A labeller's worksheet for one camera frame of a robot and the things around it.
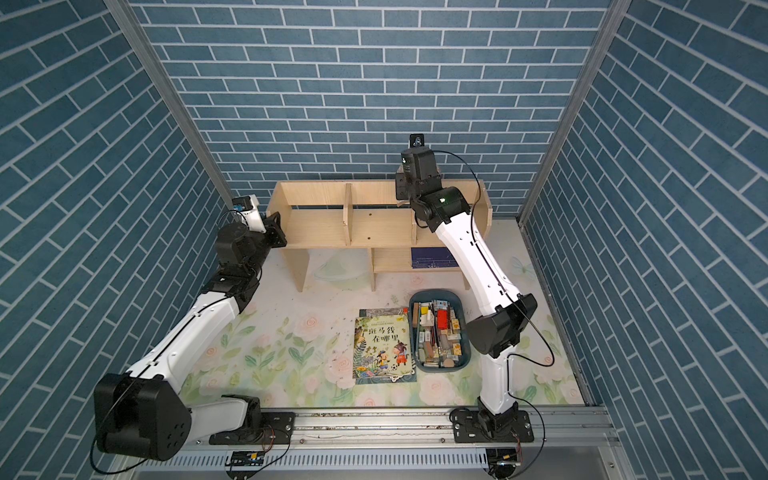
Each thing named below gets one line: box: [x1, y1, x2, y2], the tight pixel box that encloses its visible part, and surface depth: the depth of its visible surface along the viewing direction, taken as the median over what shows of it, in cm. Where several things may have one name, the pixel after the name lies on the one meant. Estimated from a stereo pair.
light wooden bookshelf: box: [266, 179, 493, 293], surface depth 86 cm
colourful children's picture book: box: [352, 307, 417, 385], surface depth 88 cm
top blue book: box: [411, 247, 459, 269], surface depth 92 cm
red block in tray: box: [437, 309, 449, 330], surface depth 93 cm
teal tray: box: [409, 289, 472, 373], surface depth 90 cm
